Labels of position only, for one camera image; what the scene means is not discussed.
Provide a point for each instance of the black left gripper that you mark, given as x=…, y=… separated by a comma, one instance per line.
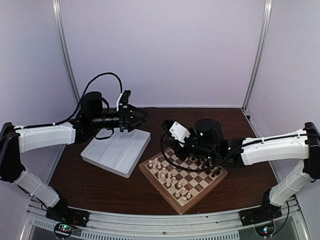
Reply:
x=126, y=119

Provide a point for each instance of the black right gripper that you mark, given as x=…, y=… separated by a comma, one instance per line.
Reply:
x=182, y=156

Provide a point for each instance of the white plastic sorting tray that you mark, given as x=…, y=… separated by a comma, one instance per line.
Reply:
x=118, y=154

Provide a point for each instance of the wooden chess board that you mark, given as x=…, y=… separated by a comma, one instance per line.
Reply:
x=205, y=182

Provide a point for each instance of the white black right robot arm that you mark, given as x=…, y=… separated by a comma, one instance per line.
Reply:
x=206, y=141

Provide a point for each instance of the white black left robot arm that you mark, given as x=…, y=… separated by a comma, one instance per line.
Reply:
x=89, y=121

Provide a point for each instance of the white chess pieces group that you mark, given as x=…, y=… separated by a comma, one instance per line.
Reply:
x=178, y=184

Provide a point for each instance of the right controller board with LEDs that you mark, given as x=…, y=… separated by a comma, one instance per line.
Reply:
x=265, y=230

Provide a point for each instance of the controller board with leds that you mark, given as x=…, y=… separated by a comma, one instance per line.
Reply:
x=63, y=230
x=265, y=230

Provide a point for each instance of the left controller board with LEDs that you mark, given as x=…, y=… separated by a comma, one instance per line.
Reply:
x=63, y=230

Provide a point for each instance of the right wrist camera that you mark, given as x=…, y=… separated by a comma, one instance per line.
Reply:
x=177, y=131

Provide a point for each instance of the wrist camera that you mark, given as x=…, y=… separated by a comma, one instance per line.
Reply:
x=123, y=100
x=177, y=131

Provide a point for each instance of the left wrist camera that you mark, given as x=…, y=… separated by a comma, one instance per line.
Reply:
x=123, y=100

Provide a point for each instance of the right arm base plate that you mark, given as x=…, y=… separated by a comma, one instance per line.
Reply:
x=259, y=214

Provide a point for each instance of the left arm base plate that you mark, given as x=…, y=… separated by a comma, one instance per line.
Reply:
x=71, y=216

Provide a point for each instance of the aluminium front frame rail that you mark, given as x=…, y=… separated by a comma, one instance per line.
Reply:
x=225, y=225

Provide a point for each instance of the aluminium left corner post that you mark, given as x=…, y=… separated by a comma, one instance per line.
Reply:
x=64, y=48

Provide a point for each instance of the aluminium corner post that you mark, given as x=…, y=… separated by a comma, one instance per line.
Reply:
x=64, y=48
x=264, y=30

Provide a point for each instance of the aluminium right corner post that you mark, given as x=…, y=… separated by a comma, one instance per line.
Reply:
x=264, y=30

